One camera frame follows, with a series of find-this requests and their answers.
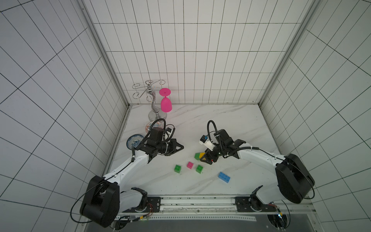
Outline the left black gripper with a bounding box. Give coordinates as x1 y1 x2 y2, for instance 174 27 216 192
157 138 184 156

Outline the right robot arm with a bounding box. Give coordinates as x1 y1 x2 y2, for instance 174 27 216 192
199 130 315 211

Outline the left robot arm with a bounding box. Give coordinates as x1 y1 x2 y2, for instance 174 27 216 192
80 127 184 228

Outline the blue long lego brick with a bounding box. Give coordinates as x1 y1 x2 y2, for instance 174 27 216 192
218 172 231 183

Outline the pink lego cube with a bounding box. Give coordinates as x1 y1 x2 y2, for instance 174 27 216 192
187 162 194 169

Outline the red patterned small bowl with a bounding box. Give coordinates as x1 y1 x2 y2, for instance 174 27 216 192
145 121 158 132

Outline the blue patterned small plate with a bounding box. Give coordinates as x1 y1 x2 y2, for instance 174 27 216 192
126 134 144 150

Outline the silver glass hanger stand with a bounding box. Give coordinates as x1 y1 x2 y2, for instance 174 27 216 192
132 79 167 121

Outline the pink plastic wine glass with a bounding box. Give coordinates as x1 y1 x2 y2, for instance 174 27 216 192
159 88 173 113

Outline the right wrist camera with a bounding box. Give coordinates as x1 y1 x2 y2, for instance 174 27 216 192
199 135 215 151

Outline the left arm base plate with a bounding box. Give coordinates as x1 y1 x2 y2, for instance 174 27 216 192
123 197 161 214

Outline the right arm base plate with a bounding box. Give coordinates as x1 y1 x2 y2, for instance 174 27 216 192
235 196 276 213

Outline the aluminium rail frame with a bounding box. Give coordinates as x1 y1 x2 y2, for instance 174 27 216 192
109 195 315 226

